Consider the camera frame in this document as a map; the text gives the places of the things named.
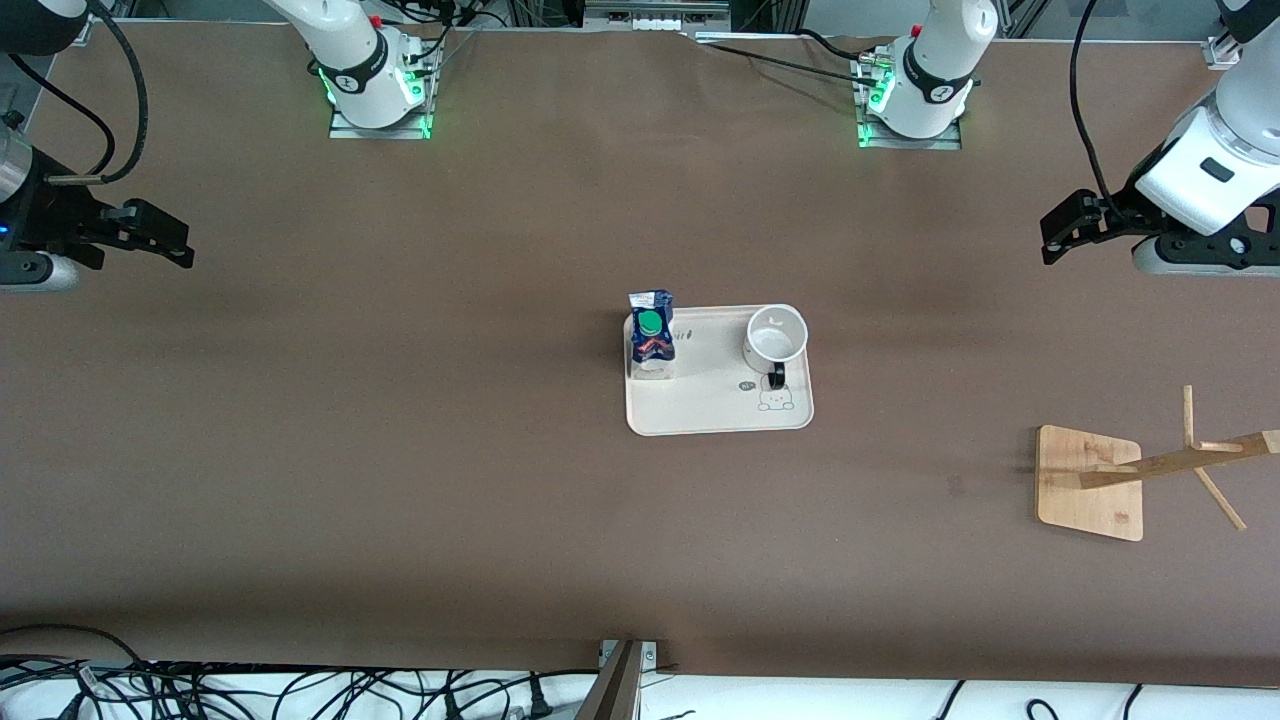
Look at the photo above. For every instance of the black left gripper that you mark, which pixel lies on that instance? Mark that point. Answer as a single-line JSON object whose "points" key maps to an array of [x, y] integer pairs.
{"points": [[1121, 211]]}

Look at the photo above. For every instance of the blue milk carton green cap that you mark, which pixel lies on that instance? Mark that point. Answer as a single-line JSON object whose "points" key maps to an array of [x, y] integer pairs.
{"points": [[660, 346]]}

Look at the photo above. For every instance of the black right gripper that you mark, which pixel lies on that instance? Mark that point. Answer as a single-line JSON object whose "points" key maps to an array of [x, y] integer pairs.
{"points": [[52, 214]]}

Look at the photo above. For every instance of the grey metal equipment box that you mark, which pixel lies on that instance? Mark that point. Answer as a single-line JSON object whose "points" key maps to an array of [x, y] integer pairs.
{"points": [[655, 12]]}

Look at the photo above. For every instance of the silver corner bracket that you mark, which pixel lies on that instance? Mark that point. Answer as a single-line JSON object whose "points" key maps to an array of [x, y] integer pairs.
{"points": [[1222, 52]]}

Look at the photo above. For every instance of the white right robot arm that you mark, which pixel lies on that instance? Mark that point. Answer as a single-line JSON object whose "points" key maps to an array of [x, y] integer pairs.
{"points": [[350, 60]]}

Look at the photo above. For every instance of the wooden cup rack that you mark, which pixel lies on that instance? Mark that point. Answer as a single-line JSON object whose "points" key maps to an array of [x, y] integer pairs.
{"points": [[1090, 500]]}

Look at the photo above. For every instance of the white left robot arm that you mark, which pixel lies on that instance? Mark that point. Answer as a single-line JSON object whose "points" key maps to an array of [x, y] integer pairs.
{"points": [[940, 60]]}

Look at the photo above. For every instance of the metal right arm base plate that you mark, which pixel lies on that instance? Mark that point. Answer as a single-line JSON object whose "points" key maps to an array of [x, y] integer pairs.
{"points": [[345, 130]]}

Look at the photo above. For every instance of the cream tray rabbit print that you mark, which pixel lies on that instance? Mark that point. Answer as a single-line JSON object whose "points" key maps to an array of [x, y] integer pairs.
{"points": [[700, 400]]}

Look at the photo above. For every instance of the aluminium frame profile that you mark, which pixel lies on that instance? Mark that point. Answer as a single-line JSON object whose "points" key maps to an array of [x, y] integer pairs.
{"points": [[612, 690]]}

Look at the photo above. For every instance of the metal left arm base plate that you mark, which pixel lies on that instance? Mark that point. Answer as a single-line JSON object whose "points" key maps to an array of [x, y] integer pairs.
{"points": [[950, 143]]}

